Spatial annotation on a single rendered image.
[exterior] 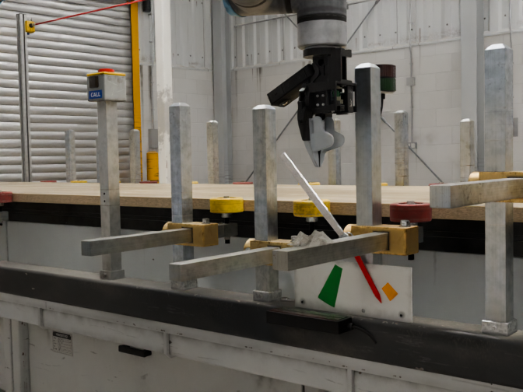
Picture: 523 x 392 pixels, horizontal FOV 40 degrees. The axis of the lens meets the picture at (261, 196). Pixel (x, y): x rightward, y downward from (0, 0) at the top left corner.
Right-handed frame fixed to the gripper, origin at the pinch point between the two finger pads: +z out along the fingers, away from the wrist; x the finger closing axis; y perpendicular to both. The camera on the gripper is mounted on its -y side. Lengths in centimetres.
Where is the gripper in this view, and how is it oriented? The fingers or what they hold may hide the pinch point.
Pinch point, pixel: (314, 160)
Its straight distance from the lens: 135.0
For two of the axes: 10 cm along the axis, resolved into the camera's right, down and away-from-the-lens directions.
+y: 7.7, 0.2, -6.3
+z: 0.2, 10.0, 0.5
